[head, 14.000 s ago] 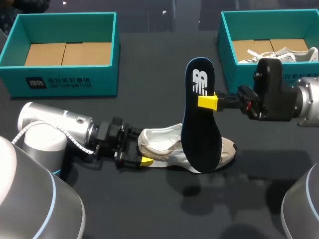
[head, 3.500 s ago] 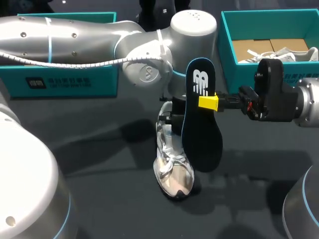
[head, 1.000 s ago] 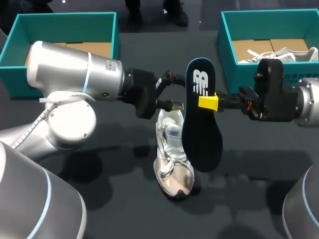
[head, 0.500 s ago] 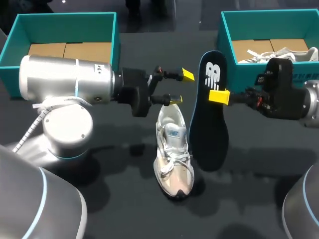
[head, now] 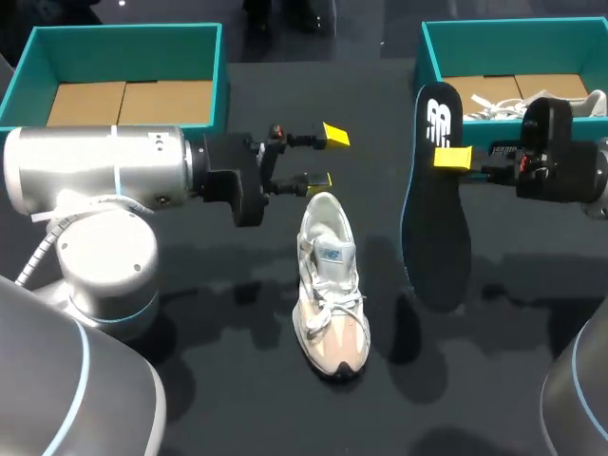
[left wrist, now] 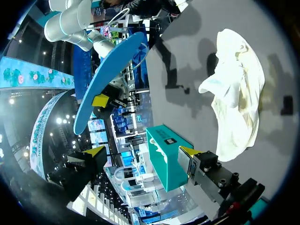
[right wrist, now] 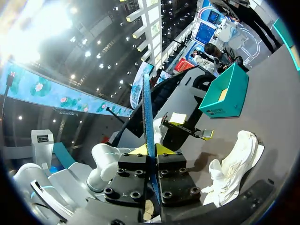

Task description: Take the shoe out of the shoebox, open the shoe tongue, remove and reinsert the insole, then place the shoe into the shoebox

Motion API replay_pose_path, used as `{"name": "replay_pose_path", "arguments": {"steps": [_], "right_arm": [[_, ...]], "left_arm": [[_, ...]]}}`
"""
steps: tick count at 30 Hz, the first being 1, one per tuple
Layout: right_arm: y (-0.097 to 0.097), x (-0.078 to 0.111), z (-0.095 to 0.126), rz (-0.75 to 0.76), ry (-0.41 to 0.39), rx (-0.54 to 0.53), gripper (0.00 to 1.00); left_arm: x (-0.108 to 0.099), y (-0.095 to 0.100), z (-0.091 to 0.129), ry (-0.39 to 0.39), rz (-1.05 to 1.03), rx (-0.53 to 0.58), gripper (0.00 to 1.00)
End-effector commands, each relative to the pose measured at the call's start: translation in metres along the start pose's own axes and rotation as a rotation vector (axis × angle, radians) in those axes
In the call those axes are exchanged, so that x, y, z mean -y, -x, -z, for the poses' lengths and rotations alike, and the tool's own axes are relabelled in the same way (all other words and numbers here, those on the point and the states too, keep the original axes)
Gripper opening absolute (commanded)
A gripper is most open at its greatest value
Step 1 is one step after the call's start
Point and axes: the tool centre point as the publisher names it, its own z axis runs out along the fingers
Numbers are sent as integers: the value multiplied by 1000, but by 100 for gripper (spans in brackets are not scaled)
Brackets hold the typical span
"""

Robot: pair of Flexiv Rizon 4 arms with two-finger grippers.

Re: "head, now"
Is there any white cable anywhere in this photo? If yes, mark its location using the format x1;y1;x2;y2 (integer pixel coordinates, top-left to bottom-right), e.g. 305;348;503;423
12;192;158;289

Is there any blue and black shoe insole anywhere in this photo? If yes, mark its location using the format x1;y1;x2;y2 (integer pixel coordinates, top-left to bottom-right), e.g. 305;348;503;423
401;82;473;315

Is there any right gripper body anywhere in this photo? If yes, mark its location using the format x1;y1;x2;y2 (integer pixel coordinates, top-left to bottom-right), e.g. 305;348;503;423
515;97;600;206

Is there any teal box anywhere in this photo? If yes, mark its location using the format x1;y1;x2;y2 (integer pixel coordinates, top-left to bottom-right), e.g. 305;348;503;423
0;23;233;142
412;17;608;161

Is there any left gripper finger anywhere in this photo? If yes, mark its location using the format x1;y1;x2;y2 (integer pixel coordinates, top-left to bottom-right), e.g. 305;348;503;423
284;121;352;151
273;170;334;198

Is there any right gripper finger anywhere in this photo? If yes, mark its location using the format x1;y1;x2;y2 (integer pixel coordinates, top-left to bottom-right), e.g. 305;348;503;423
432;145;520;184

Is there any white and beige sneaker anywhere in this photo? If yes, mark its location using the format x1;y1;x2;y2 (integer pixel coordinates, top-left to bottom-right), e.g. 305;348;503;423
463;88;608;121
292;191;372;380

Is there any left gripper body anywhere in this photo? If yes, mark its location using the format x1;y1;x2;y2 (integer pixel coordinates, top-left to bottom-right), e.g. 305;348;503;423
192;123;291;230

